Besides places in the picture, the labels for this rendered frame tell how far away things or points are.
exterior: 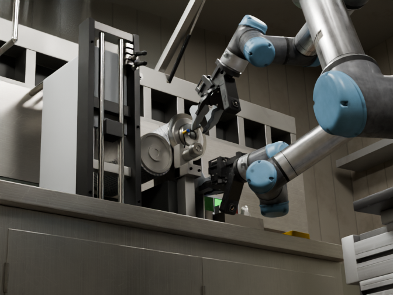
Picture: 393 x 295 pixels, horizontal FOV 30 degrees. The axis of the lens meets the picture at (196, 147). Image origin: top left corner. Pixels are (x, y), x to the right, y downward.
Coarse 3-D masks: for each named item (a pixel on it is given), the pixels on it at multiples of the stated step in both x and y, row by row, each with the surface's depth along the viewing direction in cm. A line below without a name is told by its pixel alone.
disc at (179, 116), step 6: (180, 114) 218; (186, 114) 219; (174, 120) 216; (168, 126) 213; (180, 126) 216; (168, 132) 213; (168, 138) 212; (204, 138) 222; (174, 144) 213; (204, 144) 221; (204, 150) 220; (198, 156) 218
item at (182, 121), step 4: (180, 120) 217; (184, 120) 218; (188, 120) 219; (176, 124) 215; (180, 124) 216; (176, 128) 214; (176, 132) 214; (176, 136) 214; (176, 140) 213; (176, 144) 213; (172, 148) 215; (172, 152) 216; (172, 164) 223
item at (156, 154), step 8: (144, 136) 206; (152, 136) 209; (160, 136) 210; (144, 144) 206; (152, 144) 208; (160, 144) 210; (168, 144) 211; (144, 152) 205; (152, 152) 206; (160, 152) 208; (168, 152) 211; (144, 160) 203; (152, 160) 206; (160, 160) 208; (168, 160) 210; (152, 168) 204; (160, 168) 207; (168, 168) 208
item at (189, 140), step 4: (184, 124) 216; (188, 124) 216; (180, 128) 215; (184, 128) 214; (188, 128) 216; (180, 132) 214; (188, 132) 216; (192, 132) 216; (196, 132) 217; (200, 132) 218; (180, 136) 214; (188, 136) 214; (192, 136) 216; (196, 136) 217; (200, 136) 218; (180, 140) 214; (188, 140) 214; (192, 140) 215; (196, 140) 216; (200, 140) 217; (184, 144) 214; (188, 144) 214
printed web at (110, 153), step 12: (156, 132) 220; (96, 144) 221; (108, 144) 216; (96, 156) 219; (108, 156) 214; (144, 168) 204; (96, 180) 218; (108, 180) 214; (144, 180) 209; (108, 192) 219
